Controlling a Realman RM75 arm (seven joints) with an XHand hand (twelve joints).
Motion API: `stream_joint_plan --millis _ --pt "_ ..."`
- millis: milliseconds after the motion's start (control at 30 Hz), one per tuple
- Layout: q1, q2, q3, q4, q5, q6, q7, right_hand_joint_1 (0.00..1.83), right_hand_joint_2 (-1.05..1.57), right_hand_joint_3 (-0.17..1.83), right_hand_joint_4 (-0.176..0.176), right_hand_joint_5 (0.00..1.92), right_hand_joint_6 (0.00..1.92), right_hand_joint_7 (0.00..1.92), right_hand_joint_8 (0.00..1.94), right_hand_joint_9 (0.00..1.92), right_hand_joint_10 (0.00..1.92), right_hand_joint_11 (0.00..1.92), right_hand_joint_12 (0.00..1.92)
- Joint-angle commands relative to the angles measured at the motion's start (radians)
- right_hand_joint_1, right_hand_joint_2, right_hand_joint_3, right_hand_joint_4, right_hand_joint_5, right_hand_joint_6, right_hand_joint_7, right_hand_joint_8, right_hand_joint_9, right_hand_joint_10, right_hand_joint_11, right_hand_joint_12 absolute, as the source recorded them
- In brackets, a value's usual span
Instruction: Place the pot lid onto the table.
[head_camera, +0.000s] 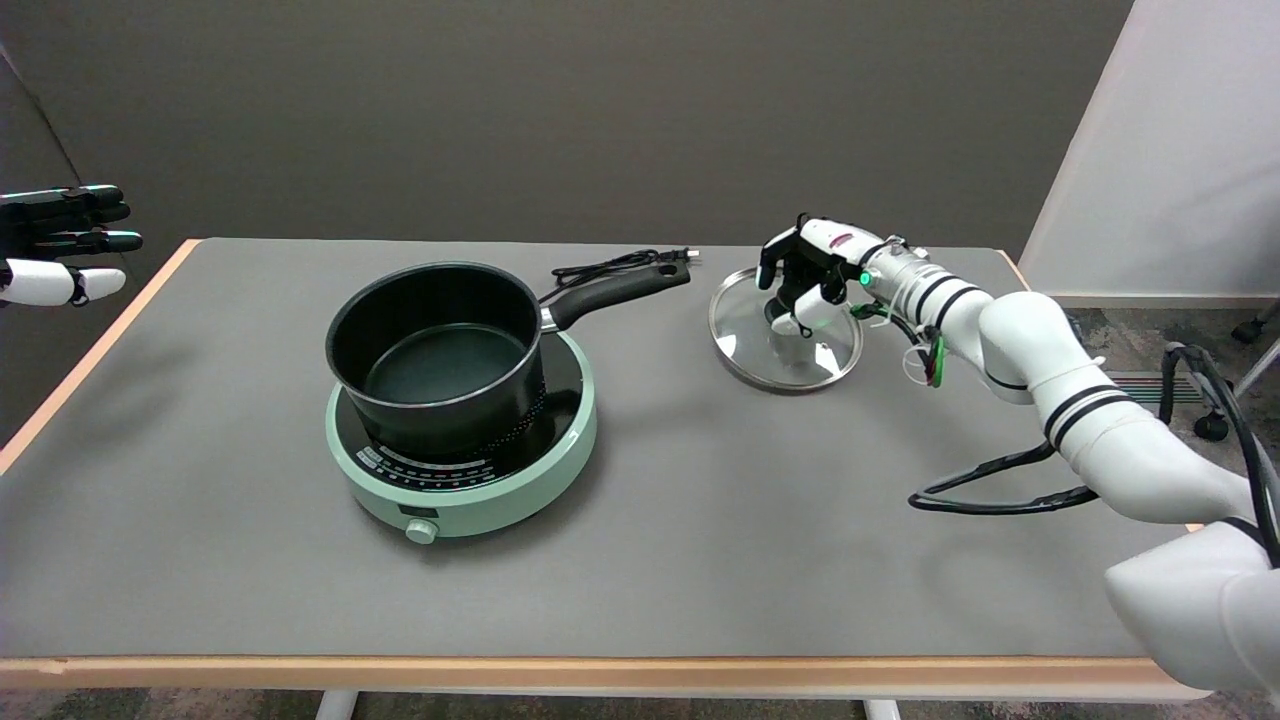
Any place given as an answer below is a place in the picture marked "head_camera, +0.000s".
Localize thin black robot cable loop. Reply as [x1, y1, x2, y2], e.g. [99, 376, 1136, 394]
[908, 440, 1101, 516]

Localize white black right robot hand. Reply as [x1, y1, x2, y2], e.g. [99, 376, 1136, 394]
[757, 213, 887, 339]

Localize black cooker power cord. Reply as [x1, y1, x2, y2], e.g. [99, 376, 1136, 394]
[552, 248, 701, 291]

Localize glass pot lid steel rim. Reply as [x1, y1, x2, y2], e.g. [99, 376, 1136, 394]
[709, 266, 863, 393]

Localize thick black sleeved robot cable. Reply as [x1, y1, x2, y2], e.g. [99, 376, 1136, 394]
[1160, 343, 1280, 566]

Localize striped floor vent grille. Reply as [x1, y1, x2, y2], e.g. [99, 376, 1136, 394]
[1105, 372, 1206, 406]

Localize mint green induction cooker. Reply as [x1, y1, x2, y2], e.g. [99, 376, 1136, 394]
[325, 330, 599, 546]

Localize black saucepan with handle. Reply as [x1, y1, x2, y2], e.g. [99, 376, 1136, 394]
[325, 262, 693, 463]

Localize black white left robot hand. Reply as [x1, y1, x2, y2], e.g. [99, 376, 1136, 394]
[0, 185, 143, 308]

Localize grey table mat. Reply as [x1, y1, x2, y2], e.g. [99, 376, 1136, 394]
[0, 238, 1201, 659]

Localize chair base with black casters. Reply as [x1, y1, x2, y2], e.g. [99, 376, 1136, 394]
[1195, 300, 1280, 443]

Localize wood-edged table white legs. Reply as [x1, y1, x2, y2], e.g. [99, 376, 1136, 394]
[0, 238, 1211, 720]

